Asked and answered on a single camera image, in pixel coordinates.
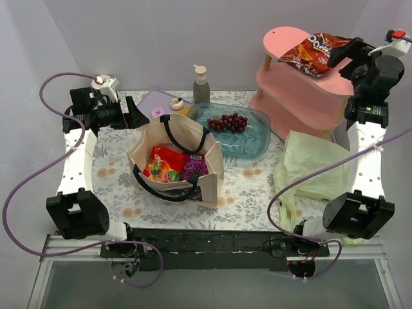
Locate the purple toy food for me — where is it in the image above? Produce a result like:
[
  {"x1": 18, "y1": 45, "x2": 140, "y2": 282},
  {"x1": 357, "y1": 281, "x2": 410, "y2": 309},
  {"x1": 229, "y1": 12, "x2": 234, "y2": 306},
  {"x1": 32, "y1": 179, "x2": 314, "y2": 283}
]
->
[{"x1": 151, "y1": 108, "x2": 165, "y2": 118}]

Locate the white cream toy pastry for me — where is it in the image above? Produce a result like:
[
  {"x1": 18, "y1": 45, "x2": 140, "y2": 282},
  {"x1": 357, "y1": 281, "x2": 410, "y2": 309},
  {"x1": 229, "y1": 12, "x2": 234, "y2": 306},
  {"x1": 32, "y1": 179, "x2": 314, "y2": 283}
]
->
[{"x1": 169, "y1": 97, "x2": 185, "y2": 111}]

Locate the orange Doritos chip bag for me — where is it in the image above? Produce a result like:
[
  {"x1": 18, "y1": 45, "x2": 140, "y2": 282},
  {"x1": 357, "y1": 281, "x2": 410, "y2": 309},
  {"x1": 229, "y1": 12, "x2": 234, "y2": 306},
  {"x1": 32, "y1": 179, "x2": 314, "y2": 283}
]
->
[{"x1": 277, "y1": 33, "x2": 352, "y2": 77}]

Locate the beige canvas tote bag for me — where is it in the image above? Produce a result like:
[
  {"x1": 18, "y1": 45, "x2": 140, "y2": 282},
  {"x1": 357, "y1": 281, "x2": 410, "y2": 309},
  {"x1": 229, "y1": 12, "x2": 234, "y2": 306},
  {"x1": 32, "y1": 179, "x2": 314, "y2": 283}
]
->
[{"x1": 127, "y1": 114, "x2": 224, "y2": 209}]

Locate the red grape bunch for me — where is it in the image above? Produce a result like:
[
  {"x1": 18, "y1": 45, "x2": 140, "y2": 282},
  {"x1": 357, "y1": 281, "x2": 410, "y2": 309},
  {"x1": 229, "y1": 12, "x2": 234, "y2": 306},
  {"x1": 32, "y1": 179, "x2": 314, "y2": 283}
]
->
[{"x1": 207, "y1": 113, "x2": 248, "y2": 133}]

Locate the light green plastic grocery bag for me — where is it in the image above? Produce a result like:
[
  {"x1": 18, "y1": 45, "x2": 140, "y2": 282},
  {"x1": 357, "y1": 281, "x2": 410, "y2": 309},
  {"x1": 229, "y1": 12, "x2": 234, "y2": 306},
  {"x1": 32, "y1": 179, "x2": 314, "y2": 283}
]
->
[{"x1": 274, "y1": 131, "x2": 350, "y2": 239}]

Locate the orange toy bread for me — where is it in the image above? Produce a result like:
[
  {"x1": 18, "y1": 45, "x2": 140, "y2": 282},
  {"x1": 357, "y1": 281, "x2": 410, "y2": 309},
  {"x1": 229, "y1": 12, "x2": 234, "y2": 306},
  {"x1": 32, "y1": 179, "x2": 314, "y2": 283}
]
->
[{"x1": 177, "y1": 106, "x2": 191, "y2": 116}]

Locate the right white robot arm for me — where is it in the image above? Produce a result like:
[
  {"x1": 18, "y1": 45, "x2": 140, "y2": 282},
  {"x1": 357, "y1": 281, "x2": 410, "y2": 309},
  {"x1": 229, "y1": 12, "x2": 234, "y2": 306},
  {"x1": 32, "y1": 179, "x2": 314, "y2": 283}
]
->
[{"x1": 291, "y1": 32, "x2": 411, "y2": 256}]

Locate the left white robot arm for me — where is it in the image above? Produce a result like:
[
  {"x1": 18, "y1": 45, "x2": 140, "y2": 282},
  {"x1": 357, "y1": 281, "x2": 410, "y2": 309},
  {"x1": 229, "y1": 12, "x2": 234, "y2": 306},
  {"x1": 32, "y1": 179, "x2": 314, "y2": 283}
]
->
[{"x1": 46, "y1": 88, "x2": 149, "y2": 258}]

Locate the purple plastic lid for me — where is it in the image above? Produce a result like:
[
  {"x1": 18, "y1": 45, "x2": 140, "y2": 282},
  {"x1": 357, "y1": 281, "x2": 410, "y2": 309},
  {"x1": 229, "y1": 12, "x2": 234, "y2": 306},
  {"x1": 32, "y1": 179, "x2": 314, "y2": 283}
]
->
[{"x1": 136, "y1": 89, "x2": 194, "y2": 120}]

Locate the white cup behind tote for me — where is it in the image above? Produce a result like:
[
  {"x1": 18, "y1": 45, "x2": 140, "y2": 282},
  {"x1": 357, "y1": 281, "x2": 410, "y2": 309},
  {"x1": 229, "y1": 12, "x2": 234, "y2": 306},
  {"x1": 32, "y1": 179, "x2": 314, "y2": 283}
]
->
[{"x1": 91, "y1": 77, "x2": 104, "y2": 89}]

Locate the floral table mat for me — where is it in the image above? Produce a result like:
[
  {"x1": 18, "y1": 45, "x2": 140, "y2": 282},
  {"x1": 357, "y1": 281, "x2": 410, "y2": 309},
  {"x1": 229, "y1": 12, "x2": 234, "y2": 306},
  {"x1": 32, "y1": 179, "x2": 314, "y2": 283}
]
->
[{"x1": 59, "y1": 89, "x2": 347, "y2": 232}]

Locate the red fruit candy bag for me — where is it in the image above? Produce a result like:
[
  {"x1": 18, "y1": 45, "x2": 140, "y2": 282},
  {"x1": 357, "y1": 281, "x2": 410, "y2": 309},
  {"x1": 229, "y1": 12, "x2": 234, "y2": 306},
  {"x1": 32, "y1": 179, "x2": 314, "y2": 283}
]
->
[{"x1": 144, "y1": 146, "x2": 185, "y2": 183}]

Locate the grey soap pump bottle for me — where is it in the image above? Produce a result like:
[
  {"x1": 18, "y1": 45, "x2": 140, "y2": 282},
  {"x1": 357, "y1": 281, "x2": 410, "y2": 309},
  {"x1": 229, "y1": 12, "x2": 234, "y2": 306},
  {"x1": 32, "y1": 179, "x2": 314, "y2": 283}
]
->
[{"x1": 192, "y1": 65, "x2": 210, "y2": 104}]

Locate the purple snack bag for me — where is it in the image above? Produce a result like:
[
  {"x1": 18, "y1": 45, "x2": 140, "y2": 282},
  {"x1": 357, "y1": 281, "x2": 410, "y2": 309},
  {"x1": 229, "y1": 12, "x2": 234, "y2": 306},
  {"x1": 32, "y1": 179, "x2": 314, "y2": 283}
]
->
[{"x1": 181, "y1": 154, "x2": 209, "y2": 180}]

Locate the pink three-tier shelf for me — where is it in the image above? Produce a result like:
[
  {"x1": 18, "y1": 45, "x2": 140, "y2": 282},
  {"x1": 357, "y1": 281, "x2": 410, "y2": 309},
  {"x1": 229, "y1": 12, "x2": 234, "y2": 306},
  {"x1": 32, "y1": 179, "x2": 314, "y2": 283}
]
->
[{"x1": 250, "y1": 26, "x2": 353, "y2": 140}]

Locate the blue transparent plastic tray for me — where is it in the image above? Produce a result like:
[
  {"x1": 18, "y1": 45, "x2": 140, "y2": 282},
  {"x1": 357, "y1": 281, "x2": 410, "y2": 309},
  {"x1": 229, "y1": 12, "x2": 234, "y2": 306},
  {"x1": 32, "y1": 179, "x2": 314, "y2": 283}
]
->
[{"x1": 187, "y1": 103, "x2": 271, "y2": 159}]

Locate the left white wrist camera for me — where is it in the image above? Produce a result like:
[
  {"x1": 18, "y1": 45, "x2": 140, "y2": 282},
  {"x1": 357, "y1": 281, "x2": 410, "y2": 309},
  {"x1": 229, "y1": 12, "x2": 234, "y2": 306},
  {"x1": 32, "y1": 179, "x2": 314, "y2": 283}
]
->
[{"x1": 96, "y1": 75, "x2": 120, "y2": 102}]

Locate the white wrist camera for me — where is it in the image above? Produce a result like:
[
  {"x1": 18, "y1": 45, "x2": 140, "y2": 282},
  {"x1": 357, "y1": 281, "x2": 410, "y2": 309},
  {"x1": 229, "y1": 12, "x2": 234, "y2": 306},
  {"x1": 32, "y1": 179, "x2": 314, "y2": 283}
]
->
[
  {"x1": 96, "y1": 75, "x2": 120, "y2": 102},
  {"x1": 368, "y1": 30, "x2": 411, "y2": 58}
]

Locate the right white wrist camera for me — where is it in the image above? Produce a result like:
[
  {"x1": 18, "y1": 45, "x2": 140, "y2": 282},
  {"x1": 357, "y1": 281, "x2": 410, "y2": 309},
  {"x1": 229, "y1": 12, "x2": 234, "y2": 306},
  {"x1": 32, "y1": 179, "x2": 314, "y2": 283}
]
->
[{"x1": 368, "y1": 30, "x2": 411, "y2": 58}]

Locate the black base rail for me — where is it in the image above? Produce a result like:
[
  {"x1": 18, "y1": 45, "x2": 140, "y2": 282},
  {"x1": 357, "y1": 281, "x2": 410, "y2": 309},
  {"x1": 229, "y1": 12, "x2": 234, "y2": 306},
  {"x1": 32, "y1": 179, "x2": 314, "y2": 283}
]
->
[{"x1": 100, "y1": 228, "x2": 330, "y2": 272}]

